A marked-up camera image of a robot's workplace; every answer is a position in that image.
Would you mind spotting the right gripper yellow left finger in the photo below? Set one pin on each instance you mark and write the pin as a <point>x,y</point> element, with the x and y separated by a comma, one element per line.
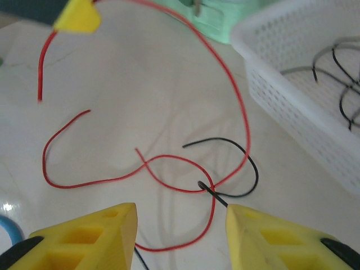
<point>84,242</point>

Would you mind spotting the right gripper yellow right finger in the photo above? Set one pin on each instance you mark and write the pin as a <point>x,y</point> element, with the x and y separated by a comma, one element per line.
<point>275,247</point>

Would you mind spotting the blue stethoscope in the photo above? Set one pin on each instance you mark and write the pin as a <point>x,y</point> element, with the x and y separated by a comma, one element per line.
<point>9,227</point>

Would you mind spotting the mint green zipper pouch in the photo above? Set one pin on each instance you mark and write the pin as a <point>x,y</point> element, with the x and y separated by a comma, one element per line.
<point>213,25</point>

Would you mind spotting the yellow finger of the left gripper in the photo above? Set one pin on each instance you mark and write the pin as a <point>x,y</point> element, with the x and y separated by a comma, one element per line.
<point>80,17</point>

